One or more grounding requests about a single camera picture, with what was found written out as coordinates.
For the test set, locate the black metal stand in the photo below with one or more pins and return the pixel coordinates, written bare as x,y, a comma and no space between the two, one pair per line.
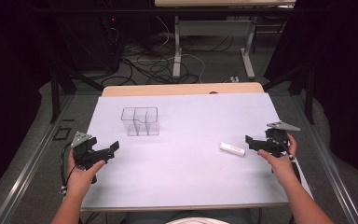
309,93
56,93

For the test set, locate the white power plug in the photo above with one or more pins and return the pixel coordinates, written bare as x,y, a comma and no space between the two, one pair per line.
234,79

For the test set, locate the small white rectangular box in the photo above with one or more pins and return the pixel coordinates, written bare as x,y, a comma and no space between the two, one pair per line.
232,149

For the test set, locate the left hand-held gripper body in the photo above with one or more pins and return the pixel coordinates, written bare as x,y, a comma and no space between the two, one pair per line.
85,152

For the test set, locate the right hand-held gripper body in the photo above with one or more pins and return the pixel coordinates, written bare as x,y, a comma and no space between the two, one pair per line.
276,140

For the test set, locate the white table mat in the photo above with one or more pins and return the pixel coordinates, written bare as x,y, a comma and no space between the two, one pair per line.
183,168

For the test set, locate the person's right hand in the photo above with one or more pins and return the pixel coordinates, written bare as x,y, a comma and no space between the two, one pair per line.
282,168

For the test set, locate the aluminium floor rail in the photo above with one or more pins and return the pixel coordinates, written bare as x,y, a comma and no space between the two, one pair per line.
326,168
28,174

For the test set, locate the person's left hand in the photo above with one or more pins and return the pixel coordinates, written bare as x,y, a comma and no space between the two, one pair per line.
77,180

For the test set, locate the white desk with metal legs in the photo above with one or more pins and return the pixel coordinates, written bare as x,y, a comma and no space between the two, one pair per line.
214,28

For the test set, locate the black computer tower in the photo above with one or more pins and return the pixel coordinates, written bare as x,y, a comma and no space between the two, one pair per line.
90,43

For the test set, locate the person's white shirt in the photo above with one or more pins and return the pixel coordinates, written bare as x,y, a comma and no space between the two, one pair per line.
195,221

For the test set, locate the clear acrylic organizer box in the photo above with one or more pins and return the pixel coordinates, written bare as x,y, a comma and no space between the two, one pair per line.
140,121

